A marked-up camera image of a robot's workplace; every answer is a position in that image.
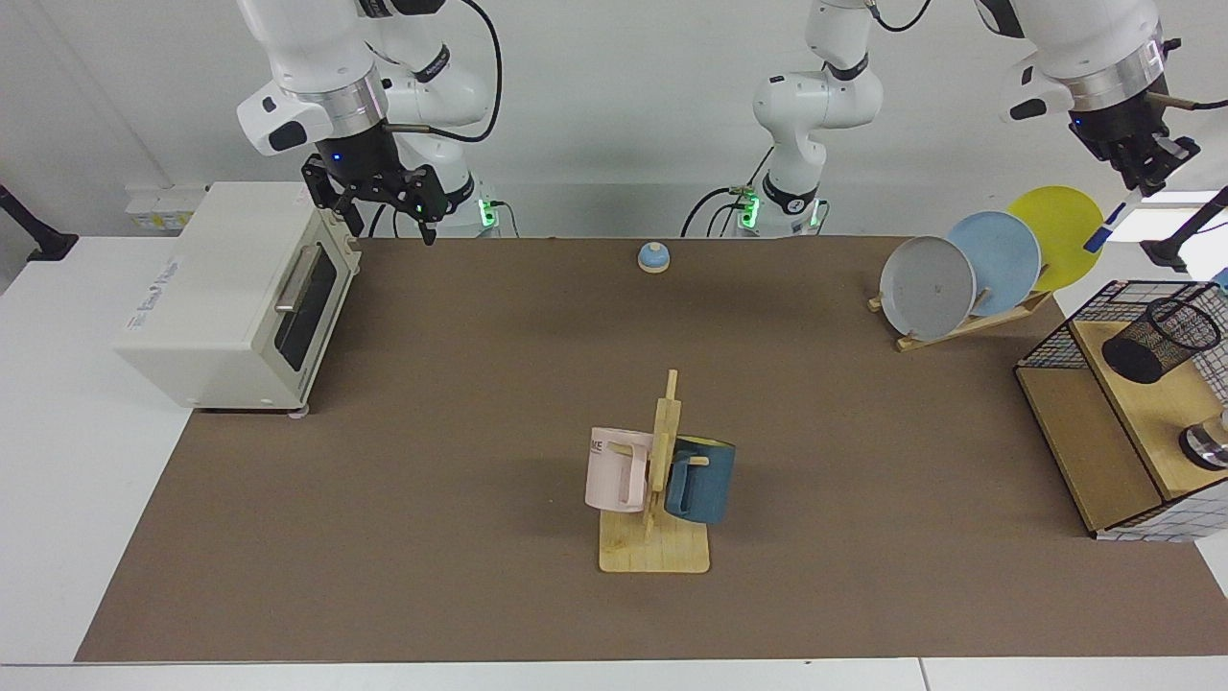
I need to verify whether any blue and white marker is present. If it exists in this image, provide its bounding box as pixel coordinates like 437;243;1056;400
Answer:
1084;187;1147;253

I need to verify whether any black mesh pen holder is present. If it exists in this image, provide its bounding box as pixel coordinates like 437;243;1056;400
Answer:
1101;297;1222;385

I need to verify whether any black stand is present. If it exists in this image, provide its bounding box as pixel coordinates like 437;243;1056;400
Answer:
0;184;80;262
1140;187;1228;272

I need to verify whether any yellow plate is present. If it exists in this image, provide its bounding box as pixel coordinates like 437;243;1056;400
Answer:
1007;186;1106;294

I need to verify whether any light blue plate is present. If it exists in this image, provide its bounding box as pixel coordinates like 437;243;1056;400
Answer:
947;211;1042;318

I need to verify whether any pale toaster oven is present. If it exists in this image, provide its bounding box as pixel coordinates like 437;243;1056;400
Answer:
113;182;364;418

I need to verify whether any brown table cloth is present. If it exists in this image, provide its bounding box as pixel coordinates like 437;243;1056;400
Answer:
75;236;1228;663

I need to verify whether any wooden plate rack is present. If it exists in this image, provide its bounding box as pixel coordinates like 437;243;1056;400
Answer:
868;288;1054;353

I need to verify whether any grey plate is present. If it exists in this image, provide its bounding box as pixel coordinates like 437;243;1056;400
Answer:
880;236;978;342

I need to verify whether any metal rimmed glass lid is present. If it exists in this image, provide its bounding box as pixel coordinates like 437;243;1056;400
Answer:
1178;408;1228;471

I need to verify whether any pink mug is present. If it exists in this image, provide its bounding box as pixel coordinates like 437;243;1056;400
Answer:
584;427;655;514

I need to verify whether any dark teal mug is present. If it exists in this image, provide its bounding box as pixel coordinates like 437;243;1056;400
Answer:
664;435;737;526

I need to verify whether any wooden cup stand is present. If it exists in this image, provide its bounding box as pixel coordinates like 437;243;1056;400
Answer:
599;369;712;575

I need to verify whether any black base cable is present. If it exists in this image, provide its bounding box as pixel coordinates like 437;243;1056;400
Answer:
680;144;780;238

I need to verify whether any wire basket with wooden floor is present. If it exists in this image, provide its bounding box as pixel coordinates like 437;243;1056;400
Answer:
1015;279;1228;543

